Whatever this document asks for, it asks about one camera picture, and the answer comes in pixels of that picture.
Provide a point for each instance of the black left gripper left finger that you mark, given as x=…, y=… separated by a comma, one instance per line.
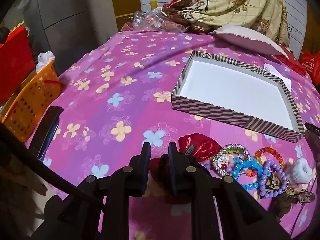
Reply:
x=138, y=177

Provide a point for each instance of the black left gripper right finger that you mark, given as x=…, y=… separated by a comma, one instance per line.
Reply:
x=180, y=168

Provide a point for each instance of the red satin bow clip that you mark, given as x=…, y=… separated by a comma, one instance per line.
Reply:
x=199, y=146

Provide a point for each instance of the white fluffy scrunchie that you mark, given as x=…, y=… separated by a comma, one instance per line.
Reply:
x=299, y=172

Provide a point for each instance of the silver braided bangle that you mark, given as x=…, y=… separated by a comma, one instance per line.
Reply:
x=225, y=160

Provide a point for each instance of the leopard print bow scrunchie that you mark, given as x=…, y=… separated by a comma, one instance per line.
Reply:
x=283, y=198

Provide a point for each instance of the striped white tray box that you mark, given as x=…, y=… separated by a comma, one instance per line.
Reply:
x=236, y=93

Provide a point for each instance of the red shopping bag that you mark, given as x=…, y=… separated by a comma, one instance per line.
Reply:
x=311, y=64

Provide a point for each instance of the red fringed cushion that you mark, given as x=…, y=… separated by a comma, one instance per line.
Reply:
x=290, y=61

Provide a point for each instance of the pink floral bedspread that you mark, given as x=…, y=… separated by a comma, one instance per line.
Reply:
x=118, y=96

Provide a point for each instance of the white folded paper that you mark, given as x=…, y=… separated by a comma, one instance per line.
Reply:
x=271, y=69

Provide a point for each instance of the black chair back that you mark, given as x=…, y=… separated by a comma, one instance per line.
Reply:
x=45, y=132

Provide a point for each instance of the white pillow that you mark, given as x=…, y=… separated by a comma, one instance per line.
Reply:
x=249, y=39

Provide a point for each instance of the orange plastic basket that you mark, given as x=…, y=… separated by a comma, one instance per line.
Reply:
x=24, y=111

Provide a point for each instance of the cream floral quilt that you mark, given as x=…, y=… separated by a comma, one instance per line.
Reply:
x=268, y=17

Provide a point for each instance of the white plastic bag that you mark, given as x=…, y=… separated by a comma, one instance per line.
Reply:
x=43, y=59

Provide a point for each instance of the clear plastic bag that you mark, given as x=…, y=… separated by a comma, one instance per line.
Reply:
x=155, y=20

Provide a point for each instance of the red gift bag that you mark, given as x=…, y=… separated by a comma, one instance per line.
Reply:
x=16, y=62

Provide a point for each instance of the grey refrigerator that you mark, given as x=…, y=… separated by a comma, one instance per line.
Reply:
x=69, y=28

